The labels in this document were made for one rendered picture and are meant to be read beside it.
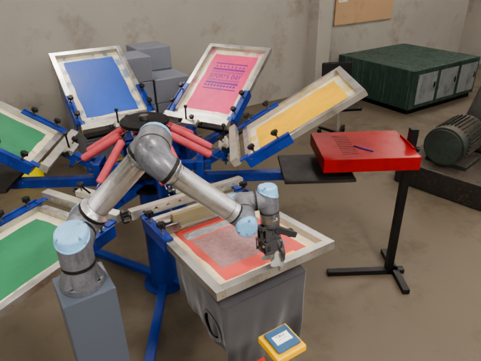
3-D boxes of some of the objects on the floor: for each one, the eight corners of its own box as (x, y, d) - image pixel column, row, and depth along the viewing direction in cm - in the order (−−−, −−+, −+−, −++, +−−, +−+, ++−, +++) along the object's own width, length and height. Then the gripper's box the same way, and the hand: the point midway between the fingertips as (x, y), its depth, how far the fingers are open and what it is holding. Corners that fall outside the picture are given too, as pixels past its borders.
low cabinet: (397, 78, 853) (403, 43, 821) (472, 96, 736) (482, 56, 704) (334, 92, 771) (338, 54, 739) (407, 116, 653) (415, 71, 621)
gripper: (250, 220, 165) (255, 268, 172) (268, 231, 155) (271, 281, 163) (268, 214, 169) (272, 260, 176) (286, 224, 159) (289, 272, 167)
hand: (278, 264), depth 170 cm, fingers closed on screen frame, 4 cm apart
